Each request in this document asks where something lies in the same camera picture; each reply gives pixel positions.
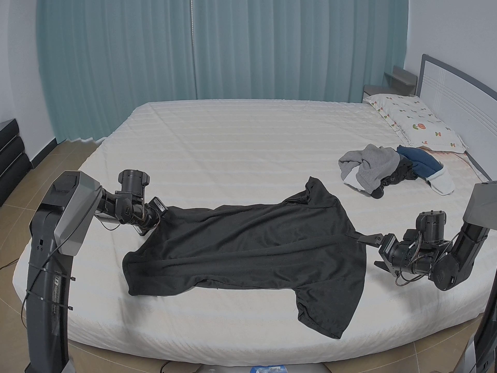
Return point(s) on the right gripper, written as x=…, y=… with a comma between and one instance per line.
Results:
x=396, y=253

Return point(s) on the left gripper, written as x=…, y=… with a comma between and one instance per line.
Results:
x=149, y=216

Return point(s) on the black T-shirt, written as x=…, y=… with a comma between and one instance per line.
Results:
x=252, y=239

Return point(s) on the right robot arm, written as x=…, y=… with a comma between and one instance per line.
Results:
x=477, y=208

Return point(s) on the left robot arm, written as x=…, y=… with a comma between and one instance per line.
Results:
x=50, y=223

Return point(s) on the bed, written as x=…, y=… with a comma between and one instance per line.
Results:
x=233, y=150

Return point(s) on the white garment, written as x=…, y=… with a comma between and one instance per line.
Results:
x=442, y=185
x=351, y=180

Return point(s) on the black garment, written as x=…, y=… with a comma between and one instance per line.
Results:
x=400, y=173

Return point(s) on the grey garment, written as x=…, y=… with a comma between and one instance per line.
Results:
x=372, y=161

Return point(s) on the dark blue garment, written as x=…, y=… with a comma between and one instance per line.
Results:
x=423, y=163

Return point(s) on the white printed pillow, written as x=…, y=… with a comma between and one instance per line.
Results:
x=415, y=119

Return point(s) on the black chest of drawers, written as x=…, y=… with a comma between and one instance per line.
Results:
x=11, y=157

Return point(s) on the grey bedside table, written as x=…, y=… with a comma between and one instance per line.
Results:
x=400, y=78

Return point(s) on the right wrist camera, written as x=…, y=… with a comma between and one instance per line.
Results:
x=410, y=236

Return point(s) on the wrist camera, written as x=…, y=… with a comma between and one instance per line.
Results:
x=410, y=236
x=146, y=180

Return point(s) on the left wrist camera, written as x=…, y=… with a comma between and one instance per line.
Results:
x=146, y=180

